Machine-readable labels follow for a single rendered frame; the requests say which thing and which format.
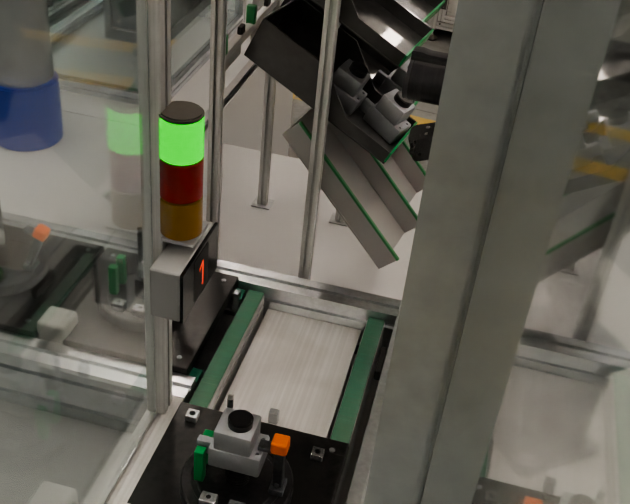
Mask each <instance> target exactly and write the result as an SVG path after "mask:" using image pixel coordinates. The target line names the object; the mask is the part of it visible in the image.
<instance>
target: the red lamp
mask: <svg viewBox="0 0 630 504"><path fill-rule="evenodd" d="M159 165H160V197H161V198H162V199H164V200H165V201H167V202H169V203H173V204H181V205H182V204H190V203H194V202H196V201H198V200H199V199H200V198H201V197H202V196H203V170H204V157H203V159H202V160H201V161H199V162H198V163H195V164H192V165H187V166H177V165H171V164H168V163H166V162H164V161H163V160H161V159H159Z"/></svg>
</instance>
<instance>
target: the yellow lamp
mask: <svg viewBox="0 0 630 504"><path fill-rule="evenodd" d="M202 221H203V196H202V197H201V198H200V199H199V200H198V201H196V202H194V203H190V204H182V205H181V204H173V203H169V202H167V201H165V200H164V199H162V198H160V232H161V234H162V235H163V236H165V237H166V238H168V239H171V240H175V241H187V240H191V239H194V238H196V237H198V236H199V235H200V234H201V232H202Z"/></svg>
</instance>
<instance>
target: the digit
mask: <svg viewBox="0 0 630 504"><path fill-rule="evenodd" d="M208 250H209V242H208V243H207V245H206V246H205V248H204V249H203V251H202V252H201V254H200V256H199V257H198V259H197V260H196V262H195V285H194V302H195V301H196V299H197V297H198V296H199V294H200V293H201V291H202V289H203V288H204V286H205V284H206V283H207V281H208Z"/></svg>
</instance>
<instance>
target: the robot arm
mask: <svg viewBox="0 0 630 504"><path fill-rule="evenodd" d="M447 58H448V53H444V52H438V51H433V50H430V49H428V48H425V47H420V46H416V47H415V48H414V50H413V51H412V55H411V60H410V63H409V66H408V70H407V74H406V76H405V78H404V81H403V87H402V97H403V98H404V99H409V100H414V101H419V102H423V103H428V104H433V105H438V106H439V101H440V95H441V90H442V85H443V79H444V74H445V69H446V64H447ZM434 127H435V122H432V123H426V124H419V125H415V126H413V127H412V128H411V130H410V133H409V137H408V140H409V145H410V150H409V153H410V155H412V159H413V160H414V161H423V160H428V159H429V154H430V148H431V143H432V138H433V132H434Z"/></svg>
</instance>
